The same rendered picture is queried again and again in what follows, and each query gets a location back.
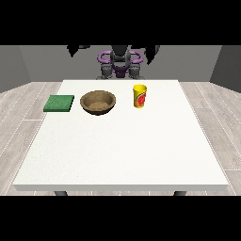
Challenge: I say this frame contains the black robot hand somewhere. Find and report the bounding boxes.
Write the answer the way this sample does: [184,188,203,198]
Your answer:
[66,45,91,58]
[130,45,161,66]

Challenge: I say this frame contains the yellow cup with melon print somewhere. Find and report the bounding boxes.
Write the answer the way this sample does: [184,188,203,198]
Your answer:
[132,84,148,109]

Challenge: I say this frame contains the green square pad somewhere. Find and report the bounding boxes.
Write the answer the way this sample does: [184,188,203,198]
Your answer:
[42,94,75,113]

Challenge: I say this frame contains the brown wooden bowl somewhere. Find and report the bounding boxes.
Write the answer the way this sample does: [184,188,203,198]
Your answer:
[79,89,117,116]

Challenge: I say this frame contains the grey robot trunk purple rings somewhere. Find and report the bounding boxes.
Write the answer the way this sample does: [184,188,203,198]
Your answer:
[96,45,146,81]

